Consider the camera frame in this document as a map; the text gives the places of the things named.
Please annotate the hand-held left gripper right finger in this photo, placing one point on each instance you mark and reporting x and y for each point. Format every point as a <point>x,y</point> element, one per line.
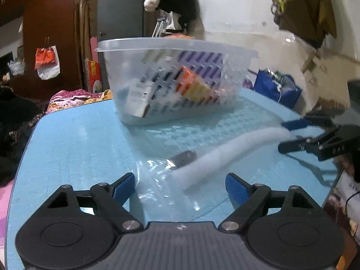
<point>239,188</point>

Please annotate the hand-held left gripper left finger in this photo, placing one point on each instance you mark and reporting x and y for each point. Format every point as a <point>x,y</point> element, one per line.
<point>123,187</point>

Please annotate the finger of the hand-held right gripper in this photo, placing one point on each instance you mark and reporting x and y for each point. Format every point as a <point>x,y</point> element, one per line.
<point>295,145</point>
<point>296,124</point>

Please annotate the white cotton roll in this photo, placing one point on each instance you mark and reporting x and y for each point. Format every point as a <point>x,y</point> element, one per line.
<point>225,154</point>

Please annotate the clear plastic bag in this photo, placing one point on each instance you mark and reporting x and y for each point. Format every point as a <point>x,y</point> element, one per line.
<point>168,185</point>

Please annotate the white medicine box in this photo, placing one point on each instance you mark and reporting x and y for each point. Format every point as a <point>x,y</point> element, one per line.
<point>139,99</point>

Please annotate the clear plastic perforated basket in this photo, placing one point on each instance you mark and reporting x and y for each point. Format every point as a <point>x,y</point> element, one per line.
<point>174,90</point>

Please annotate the red small box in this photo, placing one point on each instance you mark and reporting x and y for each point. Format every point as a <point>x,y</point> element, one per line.
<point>194,85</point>

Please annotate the purple tissue pack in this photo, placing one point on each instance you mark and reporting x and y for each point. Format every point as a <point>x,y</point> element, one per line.
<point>202,67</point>

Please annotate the blue tote bag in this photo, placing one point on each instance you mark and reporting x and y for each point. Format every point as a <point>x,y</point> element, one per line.
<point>267,85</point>

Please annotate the white paper bag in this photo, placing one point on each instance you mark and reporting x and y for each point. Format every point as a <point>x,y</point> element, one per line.
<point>348,194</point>

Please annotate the purple packet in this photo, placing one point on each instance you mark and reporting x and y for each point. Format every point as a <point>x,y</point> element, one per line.
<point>247,84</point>

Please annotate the floral blanket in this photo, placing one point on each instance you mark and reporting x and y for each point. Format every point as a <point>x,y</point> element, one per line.
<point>73,98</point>

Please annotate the red printed packaging bag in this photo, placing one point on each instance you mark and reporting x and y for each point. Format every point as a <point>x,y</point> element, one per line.
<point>94,76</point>

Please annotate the brown hanging bag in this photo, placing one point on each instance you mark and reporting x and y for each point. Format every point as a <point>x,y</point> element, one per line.
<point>306,8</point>

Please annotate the pile of dark clothes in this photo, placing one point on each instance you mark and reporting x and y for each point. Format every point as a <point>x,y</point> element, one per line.
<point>14,129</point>

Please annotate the pink blanket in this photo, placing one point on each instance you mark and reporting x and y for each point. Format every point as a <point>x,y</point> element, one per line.
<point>5,225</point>

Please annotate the white hanging plastic bag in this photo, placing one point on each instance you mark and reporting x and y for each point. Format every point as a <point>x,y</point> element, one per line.
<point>52,71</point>

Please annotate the orange plastic bag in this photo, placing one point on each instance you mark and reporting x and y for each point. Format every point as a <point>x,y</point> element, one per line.
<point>44,57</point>

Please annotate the wooden sticks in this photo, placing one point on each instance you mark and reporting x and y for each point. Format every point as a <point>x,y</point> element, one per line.
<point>81,33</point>

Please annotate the white crumpled plastic bag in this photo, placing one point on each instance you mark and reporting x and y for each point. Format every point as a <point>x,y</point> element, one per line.
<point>16,67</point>

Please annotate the black hanging garment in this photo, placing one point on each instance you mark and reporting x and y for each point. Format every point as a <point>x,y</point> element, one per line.
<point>182,5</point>

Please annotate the grey door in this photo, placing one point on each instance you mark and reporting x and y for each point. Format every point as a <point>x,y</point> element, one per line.
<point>121,11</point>

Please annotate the brown wooden wardrobe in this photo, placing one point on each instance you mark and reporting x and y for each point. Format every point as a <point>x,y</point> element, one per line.
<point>50,19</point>

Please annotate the wall socket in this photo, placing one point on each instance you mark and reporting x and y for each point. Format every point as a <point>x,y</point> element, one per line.
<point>312,63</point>

